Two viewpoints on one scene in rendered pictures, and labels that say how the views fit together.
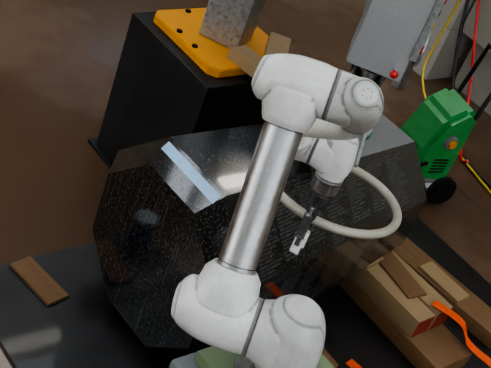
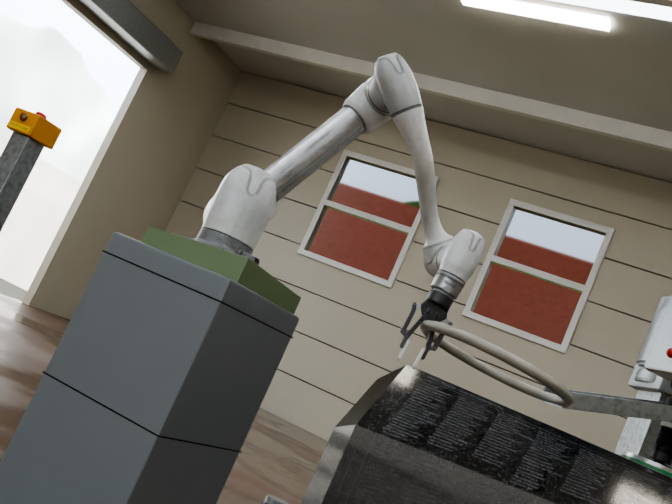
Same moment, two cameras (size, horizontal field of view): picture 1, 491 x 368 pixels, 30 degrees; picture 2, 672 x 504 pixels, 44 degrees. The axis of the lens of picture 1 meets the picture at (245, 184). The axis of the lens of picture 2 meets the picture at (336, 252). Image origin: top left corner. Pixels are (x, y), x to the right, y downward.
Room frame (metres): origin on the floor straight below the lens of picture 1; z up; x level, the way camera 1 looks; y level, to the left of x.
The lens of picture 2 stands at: (1.50, -2.51, 0.69)
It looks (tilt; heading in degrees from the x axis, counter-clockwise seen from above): 8 degrees up; 76
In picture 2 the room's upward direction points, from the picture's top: 24 degrees clockwise
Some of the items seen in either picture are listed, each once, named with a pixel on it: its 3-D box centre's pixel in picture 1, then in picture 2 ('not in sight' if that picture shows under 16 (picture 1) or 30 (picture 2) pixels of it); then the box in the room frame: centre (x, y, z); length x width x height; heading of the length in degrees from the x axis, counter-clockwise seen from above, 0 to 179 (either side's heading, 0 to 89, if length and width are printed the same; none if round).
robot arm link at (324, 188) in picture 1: (326, 183); (446, 286); (2.40, -0.23, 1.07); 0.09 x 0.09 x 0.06
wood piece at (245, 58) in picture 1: (251, 63); not in sight; (3.49, 0.17, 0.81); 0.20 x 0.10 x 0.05; 58
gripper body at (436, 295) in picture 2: (317, 202); (435, 307); (2.40, -0.23, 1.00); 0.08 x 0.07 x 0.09; 166
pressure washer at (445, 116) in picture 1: (441, 121); not in sight; (4.42, -0.84, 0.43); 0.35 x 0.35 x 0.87; 35
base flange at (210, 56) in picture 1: (223, 39); not in sight; (3.69, 0.33, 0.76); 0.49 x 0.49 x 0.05; 50
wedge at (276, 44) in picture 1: (277, 49); not in sight; (3.72, 0.09, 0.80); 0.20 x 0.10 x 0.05; 5
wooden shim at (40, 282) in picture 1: (39, 280); not in sight; (2.62, 0.61, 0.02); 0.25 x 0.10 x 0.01; 60
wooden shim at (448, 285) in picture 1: (443, 282); not in sight; (3.54, -1.04, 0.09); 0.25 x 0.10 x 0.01; 53
